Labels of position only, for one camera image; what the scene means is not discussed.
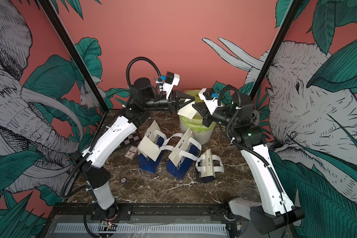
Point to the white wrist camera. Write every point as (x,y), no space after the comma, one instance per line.
(166,83)
(210,98)

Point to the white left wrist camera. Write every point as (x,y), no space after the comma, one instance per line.
(166,83)

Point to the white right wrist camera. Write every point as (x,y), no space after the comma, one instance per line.
(210,98)

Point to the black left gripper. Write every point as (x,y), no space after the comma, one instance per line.
(174,103)

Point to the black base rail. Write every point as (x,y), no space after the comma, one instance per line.
(124,211)

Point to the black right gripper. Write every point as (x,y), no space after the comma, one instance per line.
(208,116)

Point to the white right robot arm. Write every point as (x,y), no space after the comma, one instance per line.
(234,110)

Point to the small red white card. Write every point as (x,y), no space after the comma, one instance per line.
(132,151)

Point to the blue takeout bag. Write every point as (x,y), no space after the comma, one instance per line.
(182,156)
(155,135)

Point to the white receipt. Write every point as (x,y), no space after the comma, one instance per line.
(188,111)
(149,149)

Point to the green plastic bin liner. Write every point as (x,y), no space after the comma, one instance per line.
(195,124)

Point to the black white checkerboard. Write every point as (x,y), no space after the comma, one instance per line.
(130,140)

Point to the dark takeout bag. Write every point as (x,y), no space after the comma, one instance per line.
(207,165)

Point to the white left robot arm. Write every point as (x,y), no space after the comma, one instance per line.
(89,172)

